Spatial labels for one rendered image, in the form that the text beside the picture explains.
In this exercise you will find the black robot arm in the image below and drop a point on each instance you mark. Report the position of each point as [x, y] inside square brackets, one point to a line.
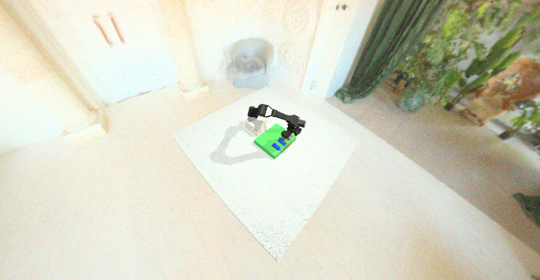
[292, 120]

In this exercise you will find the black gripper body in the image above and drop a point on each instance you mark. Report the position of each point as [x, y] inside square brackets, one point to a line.
[286, 133]

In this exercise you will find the green rectangular block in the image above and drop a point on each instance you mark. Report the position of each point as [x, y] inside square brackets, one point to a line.
[272, 142]

